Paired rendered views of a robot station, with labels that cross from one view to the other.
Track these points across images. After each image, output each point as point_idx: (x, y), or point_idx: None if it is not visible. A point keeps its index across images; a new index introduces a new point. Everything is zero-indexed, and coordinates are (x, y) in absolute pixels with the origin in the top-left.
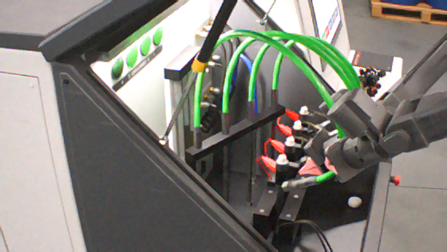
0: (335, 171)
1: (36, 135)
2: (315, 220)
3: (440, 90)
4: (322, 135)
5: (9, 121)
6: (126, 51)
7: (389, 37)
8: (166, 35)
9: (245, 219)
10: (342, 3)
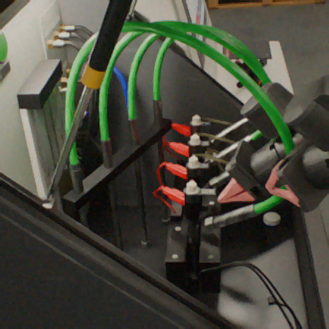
0: (288, 196)
1: None
2: (231, 250)
3: (299, 73)
4: (244, 148)
5: None
6: None
7: (230, 27)
8: (12, 48)
9: (146, 265)
10: None
